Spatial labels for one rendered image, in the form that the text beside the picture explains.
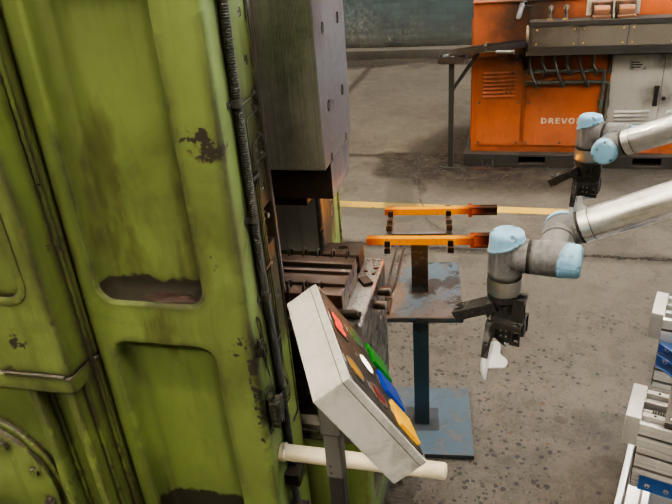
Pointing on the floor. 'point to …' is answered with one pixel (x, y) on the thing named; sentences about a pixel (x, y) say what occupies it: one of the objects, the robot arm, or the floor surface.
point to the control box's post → (336, 468)
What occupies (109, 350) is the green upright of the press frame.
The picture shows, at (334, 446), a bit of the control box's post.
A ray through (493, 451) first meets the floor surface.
